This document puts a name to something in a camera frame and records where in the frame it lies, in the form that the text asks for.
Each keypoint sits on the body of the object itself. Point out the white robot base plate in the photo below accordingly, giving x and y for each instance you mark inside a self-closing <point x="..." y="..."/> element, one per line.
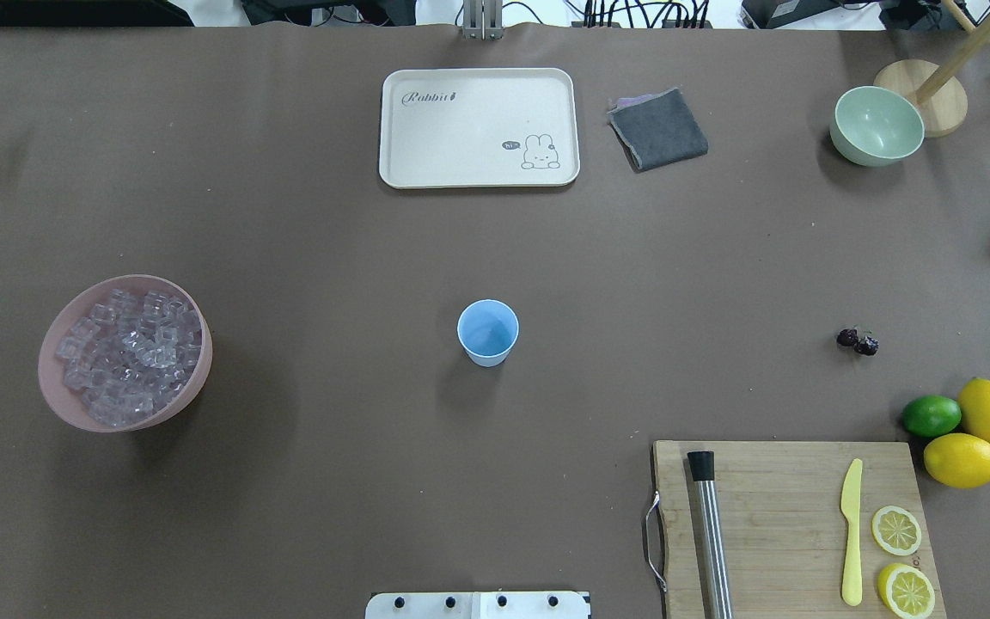
<point x="480" y="604"/>

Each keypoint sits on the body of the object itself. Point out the yellow plastic knife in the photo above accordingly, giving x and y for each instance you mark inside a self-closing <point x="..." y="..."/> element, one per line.
<point x="851" y="584"/>

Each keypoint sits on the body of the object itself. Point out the wooden cutting board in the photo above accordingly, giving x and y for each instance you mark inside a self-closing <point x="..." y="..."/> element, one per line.
<point x="783" y="533"/>

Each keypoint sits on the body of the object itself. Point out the dark cherry pair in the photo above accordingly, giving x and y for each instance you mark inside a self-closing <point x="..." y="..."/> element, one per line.
<point x="863" y="344"/>

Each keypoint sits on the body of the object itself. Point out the steel muddler black cap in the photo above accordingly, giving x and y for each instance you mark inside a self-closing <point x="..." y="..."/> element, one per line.
<point x="712" y="547"/>

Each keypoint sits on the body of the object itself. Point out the mint green bowl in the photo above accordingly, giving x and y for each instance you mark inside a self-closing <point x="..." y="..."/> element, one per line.
<point x="873" y="126"/>

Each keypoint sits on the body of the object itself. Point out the light blue cup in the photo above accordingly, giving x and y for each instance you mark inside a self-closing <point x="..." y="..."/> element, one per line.
<point x="487" y="330"/>

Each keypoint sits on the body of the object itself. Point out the cream rabbit tray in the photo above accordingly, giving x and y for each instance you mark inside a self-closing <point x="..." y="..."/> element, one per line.
<point x="478" y="127"/>

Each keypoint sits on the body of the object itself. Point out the green lime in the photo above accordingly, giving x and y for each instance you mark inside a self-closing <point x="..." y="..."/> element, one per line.
<point x="931" y="416"/>

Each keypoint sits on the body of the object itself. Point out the pink bowl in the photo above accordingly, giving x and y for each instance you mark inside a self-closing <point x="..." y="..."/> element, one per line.
<point x="57" y="399"/>

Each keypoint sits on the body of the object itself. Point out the lower yellow lemon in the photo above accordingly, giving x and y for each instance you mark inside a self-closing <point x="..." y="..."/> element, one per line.
<point x="958" y="460"/>

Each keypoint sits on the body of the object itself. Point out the grey folded cloth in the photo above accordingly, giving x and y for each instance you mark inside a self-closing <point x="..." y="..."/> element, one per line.
<point x="657" y="129"/>

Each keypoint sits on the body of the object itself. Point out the clear ice cubes pile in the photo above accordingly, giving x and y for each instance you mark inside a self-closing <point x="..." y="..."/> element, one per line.
<point x="127" y="356"/>

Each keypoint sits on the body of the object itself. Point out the wooden cup tree stand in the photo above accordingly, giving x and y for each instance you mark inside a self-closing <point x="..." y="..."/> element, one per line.
<point x="932" y="89"/>

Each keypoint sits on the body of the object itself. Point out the lower lemon half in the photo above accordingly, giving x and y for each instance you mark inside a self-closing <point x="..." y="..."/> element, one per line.
<point x="906" y="591"/>

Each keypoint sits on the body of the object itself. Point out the upper lemon slice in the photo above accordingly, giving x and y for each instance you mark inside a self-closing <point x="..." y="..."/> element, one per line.
<point x="896" y="530"/>

